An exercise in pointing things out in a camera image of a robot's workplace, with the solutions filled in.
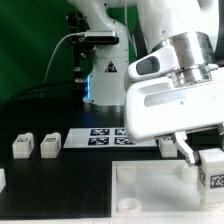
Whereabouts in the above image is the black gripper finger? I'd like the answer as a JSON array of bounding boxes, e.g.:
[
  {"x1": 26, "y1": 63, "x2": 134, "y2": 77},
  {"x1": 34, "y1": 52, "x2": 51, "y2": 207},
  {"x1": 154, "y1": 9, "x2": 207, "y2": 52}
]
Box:
[{"x1": 174, "y1": 132, "x2": 200, "y2": 167}]

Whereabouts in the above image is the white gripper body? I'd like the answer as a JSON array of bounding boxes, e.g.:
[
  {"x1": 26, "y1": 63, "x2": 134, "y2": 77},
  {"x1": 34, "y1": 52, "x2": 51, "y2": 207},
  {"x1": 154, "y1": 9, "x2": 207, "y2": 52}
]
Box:
[{"x1": 124, "y1": 71, "x2": 224, "y2": 143}]

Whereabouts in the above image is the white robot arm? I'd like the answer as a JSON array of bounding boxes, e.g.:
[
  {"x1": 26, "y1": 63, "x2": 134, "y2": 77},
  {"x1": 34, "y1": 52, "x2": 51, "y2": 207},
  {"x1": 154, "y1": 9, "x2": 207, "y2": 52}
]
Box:
[{"x1": 68, "y1": 0, "x2": 224, "y2": 166}]

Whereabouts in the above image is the white square tabletop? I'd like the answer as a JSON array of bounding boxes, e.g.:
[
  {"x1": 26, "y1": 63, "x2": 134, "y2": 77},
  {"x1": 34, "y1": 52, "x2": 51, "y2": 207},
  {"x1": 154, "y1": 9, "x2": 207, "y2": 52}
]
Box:
[{"x1": 111, "y1": 160, "x2": 224, "y2": 224}]

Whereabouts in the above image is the white fiducial tag sheet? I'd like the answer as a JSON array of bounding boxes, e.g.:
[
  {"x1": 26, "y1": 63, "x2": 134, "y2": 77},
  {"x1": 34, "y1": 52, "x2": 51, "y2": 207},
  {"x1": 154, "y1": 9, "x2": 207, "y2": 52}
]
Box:
[{"x1": 64, "y1": 127, "x2": 156, "y2": 149}]

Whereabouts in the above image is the white obstacle fence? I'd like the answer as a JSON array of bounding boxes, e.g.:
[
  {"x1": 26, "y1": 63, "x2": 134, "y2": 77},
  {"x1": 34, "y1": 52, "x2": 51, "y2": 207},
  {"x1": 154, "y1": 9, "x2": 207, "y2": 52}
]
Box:
[{"x1": 0, "y1": 169, "x2": 6, "y2": 193}]

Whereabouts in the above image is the black camera on stand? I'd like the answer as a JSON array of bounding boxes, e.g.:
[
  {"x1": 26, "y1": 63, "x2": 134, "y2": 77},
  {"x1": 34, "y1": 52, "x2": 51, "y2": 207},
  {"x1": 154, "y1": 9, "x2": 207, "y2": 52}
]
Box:
[{"x1": 66, "y1": 12, "x2": 119, "y2": 85}]

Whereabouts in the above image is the white camera cable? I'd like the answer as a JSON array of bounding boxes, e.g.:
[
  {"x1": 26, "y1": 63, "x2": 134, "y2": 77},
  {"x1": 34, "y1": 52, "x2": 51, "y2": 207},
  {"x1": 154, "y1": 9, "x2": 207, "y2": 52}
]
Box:
[{"x1": 43, "y1": 32, "x2": 86, "y2": 84}]

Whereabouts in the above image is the black cable bundle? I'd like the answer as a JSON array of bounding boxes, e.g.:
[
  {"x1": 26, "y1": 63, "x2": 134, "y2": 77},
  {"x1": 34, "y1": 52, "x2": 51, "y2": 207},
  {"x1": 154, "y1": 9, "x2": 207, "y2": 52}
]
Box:
[{"x1": 0, "y1": 81, "x2": 88, "y2": 111}]

